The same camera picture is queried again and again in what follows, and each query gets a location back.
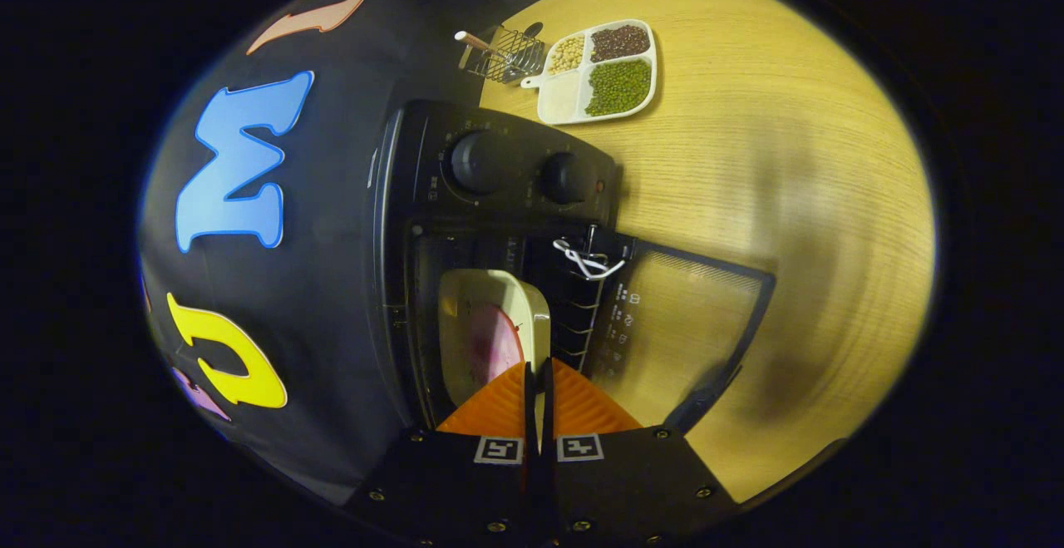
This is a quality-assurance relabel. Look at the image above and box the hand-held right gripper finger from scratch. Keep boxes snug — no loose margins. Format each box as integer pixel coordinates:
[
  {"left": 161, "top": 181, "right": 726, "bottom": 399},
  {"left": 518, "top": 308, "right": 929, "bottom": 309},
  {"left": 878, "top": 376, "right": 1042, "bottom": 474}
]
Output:
[
  {"left": 542, "top": 357, "right": 741, "bottom": 548},
  {"left": 342, "top": 361, "right": 537, "bottom": 548}
]

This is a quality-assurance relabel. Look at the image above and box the pink round food slice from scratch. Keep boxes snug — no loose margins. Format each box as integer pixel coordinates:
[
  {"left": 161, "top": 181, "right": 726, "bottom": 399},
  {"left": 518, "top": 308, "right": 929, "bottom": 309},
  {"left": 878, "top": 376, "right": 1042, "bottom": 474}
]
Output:
[{"left": 470, "top": 303, "right": 525, "bottom": 391}]

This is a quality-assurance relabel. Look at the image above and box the cream square plate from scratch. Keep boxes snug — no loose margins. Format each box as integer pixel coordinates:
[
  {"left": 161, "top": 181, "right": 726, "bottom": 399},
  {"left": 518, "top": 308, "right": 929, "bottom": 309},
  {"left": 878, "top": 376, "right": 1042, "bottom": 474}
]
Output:
[{"left": 436, "top": 269, "right": 552, "bottom": 407}]

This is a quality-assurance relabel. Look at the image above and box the black electric oven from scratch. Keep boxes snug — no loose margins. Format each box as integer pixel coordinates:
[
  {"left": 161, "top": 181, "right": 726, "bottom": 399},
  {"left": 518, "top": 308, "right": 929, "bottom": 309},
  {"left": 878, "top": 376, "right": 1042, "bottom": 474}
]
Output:
[{"left": 366, "top": 99, "right": 778, "bottom": 437}]

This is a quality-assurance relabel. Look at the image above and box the metal oven rack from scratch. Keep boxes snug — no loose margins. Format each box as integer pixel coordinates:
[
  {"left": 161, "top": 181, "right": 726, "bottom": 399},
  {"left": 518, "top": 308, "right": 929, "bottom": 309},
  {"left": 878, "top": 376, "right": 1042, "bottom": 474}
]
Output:
[{"left": 532, "top": 240, "right": 620, "bottom": 374}]

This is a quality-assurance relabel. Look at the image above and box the black backdrop cloth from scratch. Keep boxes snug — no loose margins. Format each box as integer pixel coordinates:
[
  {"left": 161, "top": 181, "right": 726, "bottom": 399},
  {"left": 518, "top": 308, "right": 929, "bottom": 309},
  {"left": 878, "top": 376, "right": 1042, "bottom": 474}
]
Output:
[{"left": 137, "top": 0, "right": 533, "bottom": 507}]

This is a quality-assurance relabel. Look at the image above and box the white divided dish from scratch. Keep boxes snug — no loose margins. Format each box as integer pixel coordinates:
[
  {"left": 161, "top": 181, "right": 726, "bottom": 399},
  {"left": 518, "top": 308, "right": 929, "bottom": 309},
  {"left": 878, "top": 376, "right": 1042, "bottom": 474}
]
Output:
[{"left": 521, "top": 18, "right": 658, "bottom": 126}]

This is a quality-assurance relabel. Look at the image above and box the green mung beans pile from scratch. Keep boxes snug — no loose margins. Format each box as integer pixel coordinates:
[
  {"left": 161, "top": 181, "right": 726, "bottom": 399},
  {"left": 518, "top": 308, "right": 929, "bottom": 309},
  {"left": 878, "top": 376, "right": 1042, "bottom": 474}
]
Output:
[{"left": 584, "top": 58, "right": 653, "bottom": 116}]

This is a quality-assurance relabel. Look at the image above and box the yellow soybeans pile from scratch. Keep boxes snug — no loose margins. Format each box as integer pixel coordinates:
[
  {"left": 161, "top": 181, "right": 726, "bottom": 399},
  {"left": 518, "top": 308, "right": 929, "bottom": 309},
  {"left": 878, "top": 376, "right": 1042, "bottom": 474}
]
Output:
[{"left": 547, "top": 35, "right": 585, "bottom": 75}]

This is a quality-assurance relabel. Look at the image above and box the dark red beans pile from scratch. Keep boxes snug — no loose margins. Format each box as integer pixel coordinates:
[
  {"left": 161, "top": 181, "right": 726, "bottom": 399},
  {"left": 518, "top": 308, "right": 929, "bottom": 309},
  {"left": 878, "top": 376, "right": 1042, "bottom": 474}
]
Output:
[{"left": 590, "top": 25, "right": 650, "bottom": 62}]

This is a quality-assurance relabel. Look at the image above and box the white cord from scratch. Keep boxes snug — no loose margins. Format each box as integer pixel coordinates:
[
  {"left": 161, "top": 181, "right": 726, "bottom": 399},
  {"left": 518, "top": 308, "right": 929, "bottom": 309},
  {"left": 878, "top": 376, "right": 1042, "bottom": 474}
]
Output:
[{"left": 553, "top": 236, "right": 626, "bottom": 280}]

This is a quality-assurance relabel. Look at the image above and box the metal wire holder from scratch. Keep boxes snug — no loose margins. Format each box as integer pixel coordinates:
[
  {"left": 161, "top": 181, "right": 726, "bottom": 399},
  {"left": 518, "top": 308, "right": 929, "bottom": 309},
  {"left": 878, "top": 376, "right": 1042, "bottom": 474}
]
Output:
[{"left": 457, "top": 24, "right": 547, "bottom": 85}]

